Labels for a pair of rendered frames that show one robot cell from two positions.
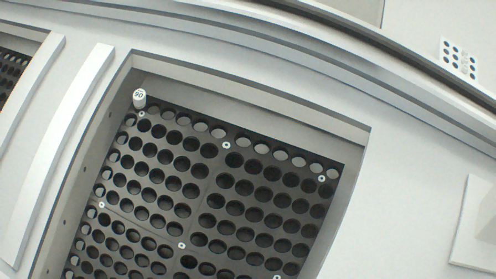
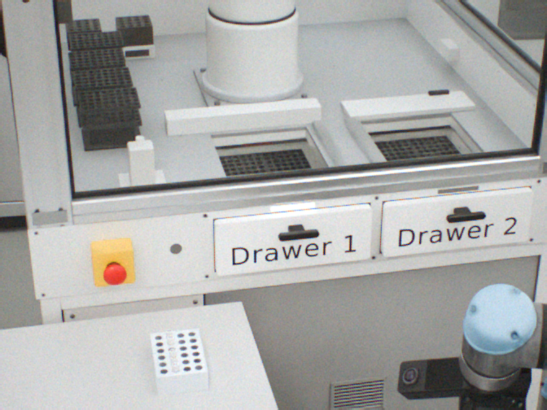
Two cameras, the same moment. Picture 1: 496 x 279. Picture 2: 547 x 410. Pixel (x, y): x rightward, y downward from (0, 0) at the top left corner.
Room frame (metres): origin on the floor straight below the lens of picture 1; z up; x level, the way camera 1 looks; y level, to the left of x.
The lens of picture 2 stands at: (1.90, -0.83, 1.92)
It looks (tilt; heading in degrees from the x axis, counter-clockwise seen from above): 29 degrees down; 153
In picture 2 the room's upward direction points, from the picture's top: straight up
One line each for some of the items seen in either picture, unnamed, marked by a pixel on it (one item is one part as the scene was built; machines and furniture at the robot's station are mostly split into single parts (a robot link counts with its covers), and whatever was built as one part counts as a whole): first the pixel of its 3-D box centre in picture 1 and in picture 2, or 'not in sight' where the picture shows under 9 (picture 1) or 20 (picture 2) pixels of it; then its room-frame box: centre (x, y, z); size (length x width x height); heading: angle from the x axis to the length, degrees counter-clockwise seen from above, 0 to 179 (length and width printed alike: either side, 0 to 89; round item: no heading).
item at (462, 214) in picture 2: not in sight; (463, 214); (0.46, 0.29, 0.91); 0.07 x 0.04 x 0.01; 75
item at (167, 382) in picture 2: not in sight; (178, 361); (0.48, -0.30, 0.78); 0.12 x 0.08 x 0.04; 164
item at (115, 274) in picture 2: not in sight; (114, 272); (0.32, -0.34, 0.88); 0.04 x 0.03 x 0.04; 75
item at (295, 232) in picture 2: not in sight; (297, 232); (0.38, -0.02, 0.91); 0.07 x 0.04 x 0.01; 75
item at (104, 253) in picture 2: not in sight; (112, 263); (0.29, -0.34, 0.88); 0.07 x 0.05 x 0.07; 75
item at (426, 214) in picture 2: not in sight; (457, 221); (0.43, 0.29, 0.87); 0.29 x 0.02 x 0.11; 75
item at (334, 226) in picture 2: not in sight; (293, 239); (0.35, -0.01, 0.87); 0.29 x 0.02 x 0.11; 75
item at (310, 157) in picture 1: (231, 137); not in sight; (0.26, 0.01, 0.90); 0.18 x 0.02 x 0.01; 75
